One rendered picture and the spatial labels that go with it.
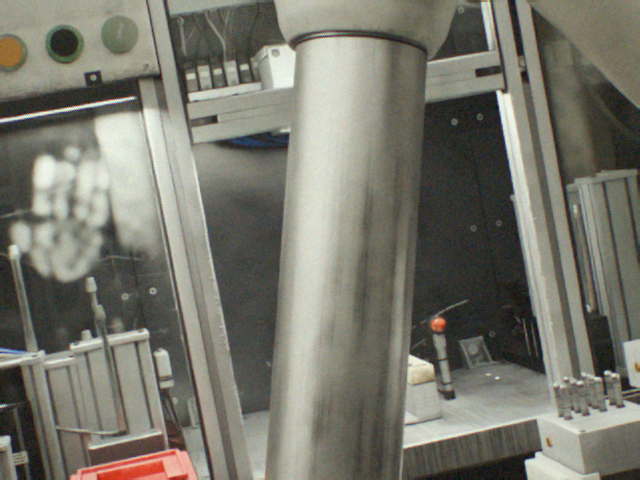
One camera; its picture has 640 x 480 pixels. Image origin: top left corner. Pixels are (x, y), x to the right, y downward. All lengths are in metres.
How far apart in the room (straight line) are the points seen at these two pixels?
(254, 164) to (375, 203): 0.98
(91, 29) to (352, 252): 0.61
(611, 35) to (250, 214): 1.06
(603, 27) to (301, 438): 0.35
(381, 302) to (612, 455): 0.51
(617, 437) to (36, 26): 0.75
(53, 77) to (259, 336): 0.61
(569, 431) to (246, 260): 0.68
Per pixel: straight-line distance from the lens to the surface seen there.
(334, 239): 0.94
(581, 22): 0.92
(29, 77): 1.47
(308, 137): 0.97
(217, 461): 1.51
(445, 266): 1.97
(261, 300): 1.92
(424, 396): 1.64
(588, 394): 1.50
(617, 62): 0.94
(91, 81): 1.47
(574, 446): 1.40
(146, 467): 1.44
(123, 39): 1.46
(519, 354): 1.93
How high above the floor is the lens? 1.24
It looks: 3 degrees down
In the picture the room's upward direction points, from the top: 10 degrees counter-clockwise
